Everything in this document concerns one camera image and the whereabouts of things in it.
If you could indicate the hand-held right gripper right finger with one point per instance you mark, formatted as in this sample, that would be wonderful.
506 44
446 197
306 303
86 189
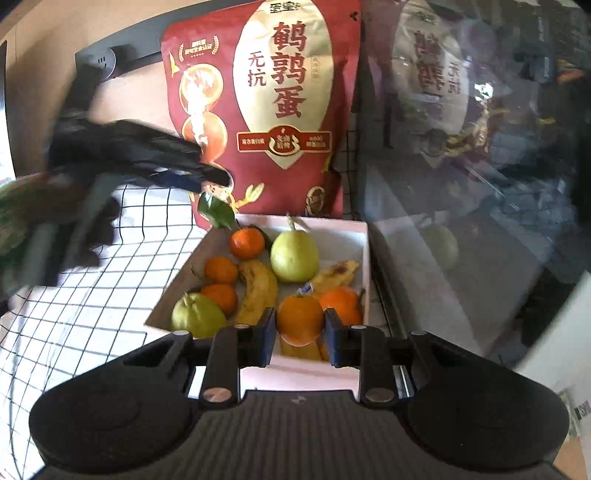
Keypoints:
334 337

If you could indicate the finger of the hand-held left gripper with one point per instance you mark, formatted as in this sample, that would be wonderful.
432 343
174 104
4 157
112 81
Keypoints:
161 143
180 181

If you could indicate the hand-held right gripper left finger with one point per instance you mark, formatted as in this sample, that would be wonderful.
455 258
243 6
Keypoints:
267 337

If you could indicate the large mandarin with stem leaf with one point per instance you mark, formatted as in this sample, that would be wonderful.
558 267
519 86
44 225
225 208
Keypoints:
341 302

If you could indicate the smooth orange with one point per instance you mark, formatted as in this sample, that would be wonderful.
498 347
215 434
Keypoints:
300 321

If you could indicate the long spotted banana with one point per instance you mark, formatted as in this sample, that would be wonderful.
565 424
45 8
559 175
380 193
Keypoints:
256 290

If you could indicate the pink cardboard box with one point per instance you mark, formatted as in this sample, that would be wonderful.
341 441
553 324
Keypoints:
300 376

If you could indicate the short spotted banana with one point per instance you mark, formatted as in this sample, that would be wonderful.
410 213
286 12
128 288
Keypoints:
334 273

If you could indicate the green pear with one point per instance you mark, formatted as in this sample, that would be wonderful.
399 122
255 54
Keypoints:
198 316

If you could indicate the small mandarin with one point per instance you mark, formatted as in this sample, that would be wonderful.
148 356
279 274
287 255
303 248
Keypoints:
221 270

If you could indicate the yellow-green pear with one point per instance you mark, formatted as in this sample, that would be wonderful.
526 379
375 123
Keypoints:
294 256

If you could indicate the mandarin with green leaves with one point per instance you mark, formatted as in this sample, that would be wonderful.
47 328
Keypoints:
247 243

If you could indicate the person's left forearm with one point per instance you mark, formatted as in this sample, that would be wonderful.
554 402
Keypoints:
18 217

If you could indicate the person's left hand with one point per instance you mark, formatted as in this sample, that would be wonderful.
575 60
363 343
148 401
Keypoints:
99 230

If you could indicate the dark grey device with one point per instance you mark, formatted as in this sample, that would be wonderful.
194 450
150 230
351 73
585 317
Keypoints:
134 55

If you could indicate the red printed snack bag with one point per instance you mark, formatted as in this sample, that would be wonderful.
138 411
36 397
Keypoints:
277 115

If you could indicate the white black-grid cloth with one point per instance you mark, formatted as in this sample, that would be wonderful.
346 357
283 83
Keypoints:
115 286

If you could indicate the black glass-door appliance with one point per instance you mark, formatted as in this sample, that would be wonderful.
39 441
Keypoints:
461 184

